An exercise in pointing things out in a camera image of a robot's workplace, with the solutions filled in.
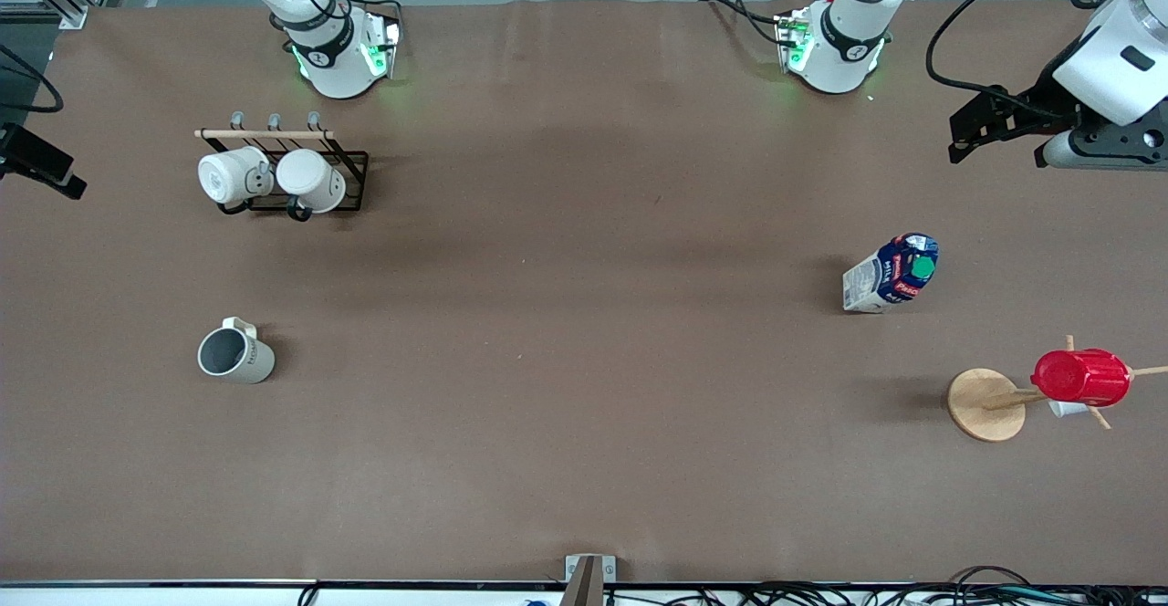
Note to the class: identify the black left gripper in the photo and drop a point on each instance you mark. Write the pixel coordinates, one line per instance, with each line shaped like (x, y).
(1047, 105)

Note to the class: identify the grey ribbed mug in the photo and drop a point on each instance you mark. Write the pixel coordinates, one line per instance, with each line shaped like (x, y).
(239, 360)

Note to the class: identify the blue white milk carton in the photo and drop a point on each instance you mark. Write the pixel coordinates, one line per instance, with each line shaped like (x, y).
(890, 277)

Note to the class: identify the red plastic cup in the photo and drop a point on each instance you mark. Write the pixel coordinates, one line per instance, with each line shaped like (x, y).
(1081, 378)

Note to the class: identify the small white cup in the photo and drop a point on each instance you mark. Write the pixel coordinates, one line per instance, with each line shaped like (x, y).
(1066, 409)

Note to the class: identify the white mug with printed face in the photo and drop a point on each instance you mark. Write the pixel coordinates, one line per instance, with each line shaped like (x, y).
(224, 177)

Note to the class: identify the wooden mug tree stand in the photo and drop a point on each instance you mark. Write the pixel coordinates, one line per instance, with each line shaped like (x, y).
(985, 405)

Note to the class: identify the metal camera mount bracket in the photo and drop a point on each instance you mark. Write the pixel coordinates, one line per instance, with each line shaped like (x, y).
(589, 574)

